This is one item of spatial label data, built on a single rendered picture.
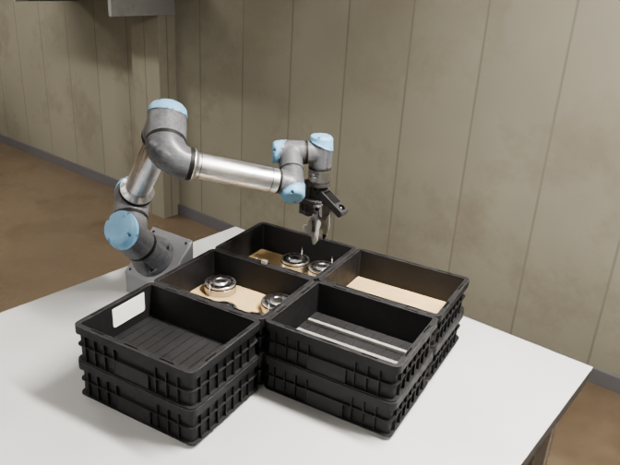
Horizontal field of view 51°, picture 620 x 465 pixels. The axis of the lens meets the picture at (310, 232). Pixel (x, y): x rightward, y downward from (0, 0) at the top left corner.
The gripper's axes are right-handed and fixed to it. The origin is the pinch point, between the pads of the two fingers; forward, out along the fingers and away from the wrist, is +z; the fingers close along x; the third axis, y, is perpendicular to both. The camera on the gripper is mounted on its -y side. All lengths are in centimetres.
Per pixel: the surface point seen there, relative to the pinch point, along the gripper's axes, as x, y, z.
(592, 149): -137, -53, -15
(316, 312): 19.5, -12.8, 14.8
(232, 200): -154, 174, 71
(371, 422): 43, -47, 24
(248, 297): 26.3, 9.2, 14.6
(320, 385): 45, -32, 19
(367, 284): -7.1, -15.6, 14.6
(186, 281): 36.9, 26.1, 10.6
